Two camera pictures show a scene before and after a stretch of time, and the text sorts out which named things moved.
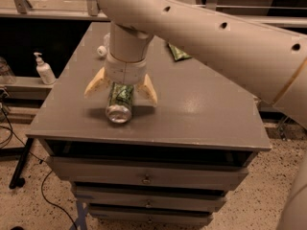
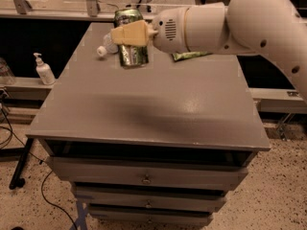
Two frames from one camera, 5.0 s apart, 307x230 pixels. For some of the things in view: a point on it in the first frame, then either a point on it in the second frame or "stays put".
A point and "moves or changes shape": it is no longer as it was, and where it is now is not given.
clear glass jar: (7, 77) stays put
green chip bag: (177, 54) stays put
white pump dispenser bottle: (44, 71) stays put
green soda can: (119, 109) moves or changes shape
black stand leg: (17, 180) stays put
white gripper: (125, 71) -> (168, 33)
